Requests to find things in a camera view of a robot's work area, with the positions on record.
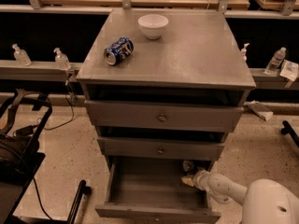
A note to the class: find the grey wooden drawer cabinet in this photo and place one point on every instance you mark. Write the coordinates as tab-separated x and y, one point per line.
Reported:
196	61

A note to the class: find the white ceramic bowl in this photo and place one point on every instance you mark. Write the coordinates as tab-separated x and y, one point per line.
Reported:
152	26

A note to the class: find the grey open bottom drawer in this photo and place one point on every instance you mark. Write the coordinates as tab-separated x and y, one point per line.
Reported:
152	188

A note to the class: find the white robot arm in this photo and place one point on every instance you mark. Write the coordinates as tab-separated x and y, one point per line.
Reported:
264	201

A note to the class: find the small pump bottle right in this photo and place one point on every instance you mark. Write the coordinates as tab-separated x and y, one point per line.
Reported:
244	51

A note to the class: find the blue pepsi can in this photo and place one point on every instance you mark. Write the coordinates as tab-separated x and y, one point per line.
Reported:
119	50

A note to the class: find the clear plastic water bottle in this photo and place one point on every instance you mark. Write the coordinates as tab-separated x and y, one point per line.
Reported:
275	61

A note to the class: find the grey top drawer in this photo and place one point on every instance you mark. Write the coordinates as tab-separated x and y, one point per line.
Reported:
203	118

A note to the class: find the grey block on floor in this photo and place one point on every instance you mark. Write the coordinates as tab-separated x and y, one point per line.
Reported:
260	110

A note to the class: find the black tube leg bottom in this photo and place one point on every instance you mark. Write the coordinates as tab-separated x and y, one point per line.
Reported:
83	190

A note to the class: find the grey middle drawer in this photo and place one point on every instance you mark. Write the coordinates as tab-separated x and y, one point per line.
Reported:
164	149

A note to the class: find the clear pump bottle far left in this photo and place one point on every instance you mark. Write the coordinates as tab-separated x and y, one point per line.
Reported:
21	55

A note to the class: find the white plastic packet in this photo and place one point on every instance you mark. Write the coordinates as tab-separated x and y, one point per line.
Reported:
289	70

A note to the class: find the clear pump bottle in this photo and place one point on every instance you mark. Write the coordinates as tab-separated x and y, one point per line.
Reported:
21	55
61	59

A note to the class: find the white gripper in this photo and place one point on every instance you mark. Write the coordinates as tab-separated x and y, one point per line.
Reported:
200	178

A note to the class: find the black caster leg right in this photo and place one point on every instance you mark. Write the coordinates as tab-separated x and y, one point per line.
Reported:
287	129

